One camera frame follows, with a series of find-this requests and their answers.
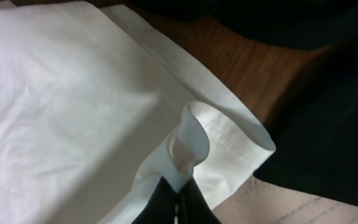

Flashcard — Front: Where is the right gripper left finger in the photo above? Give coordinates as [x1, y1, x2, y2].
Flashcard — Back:
[132, 177, 177, 224]

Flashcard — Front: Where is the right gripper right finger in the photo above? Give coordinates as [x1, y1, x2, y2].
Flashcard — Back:
[178, 179, 221, 224]

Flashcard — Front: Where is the white printed t-shirt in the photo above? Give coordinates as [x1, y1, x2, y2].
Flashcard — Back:
[0, 1, 276, 223]

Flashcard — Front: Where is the black cloth pile right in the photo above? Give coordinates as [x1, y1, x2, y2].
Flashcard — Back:
[135, 0, 358, 206]

